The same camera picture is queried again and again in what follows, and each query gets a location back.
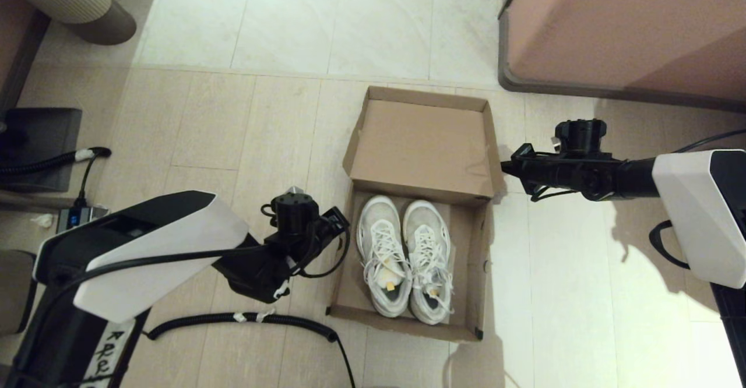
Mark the white mesh sneaker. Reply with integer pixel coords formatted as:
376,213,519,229
357,196,413,318
402,200,456,326

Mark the cardboard shoe box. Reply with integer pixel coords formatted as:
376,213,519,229
326,86,505,343

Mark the grey power inverter box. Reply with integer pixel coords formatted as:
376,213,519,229
57,204,110,231

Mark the pink cabinet dark trim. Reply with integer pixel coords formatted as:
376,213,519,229
497,0,746,114

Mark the white handwritten label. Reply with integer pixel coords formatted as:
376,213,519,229
83,329,136,388

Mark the black flat panel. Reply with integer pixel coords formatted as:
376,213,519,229
0,108,83,193

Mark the dark padded stool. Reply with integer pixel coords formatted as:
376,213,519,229
0,251,38,336

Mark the brown wooden furniture side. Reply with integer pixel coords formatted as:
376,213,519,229
0,0,50,112

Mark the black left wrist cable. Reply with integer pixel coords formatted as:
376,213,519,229
288,225,352,279

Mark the black corrugated cable conduit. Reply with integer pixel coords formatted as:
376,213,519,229
0,147,112,209
143,311,356,388

